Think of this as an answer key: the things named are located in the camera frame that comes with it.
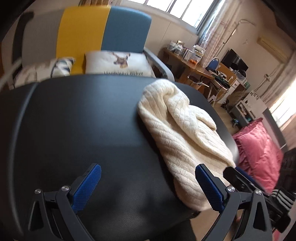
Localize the blue folding chair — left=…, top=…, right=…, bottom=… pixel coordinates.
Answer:
left=206, top=57, right=220, bottom=72

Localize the wooden desk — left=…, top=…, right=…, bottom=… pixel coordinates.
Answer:
left=162, top=48, right=214, bottom=83

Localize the pink quilted bedspread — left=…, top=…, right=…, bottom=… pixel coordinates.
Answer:
left=232, top=118, right=283, bottom=193

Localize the yellow blue grey sofa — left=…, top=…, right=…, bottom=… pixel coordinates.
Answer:
left=12, top=6, right=175, bottom=81

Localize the white deer print pillow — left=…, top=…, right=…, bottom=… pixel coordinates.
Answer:
left=85, top=51, right=155, bottom=77

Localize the black television monitor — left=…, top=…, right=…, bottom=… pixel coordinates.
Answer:
left=221, top=49, right=248, bottom=71

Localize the black round leather stool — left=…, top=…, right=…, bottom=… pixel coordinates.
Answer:
left=0, top=74, right=240, bottom=241

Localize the white patterned pillow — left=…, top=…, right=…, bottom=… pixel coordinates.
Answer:
left=15, top=57, right=76, bottom=87

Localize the cream knitted sweater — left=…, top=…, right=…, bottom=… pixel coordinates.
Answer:
left=137, top=79, right=236, bottom=211

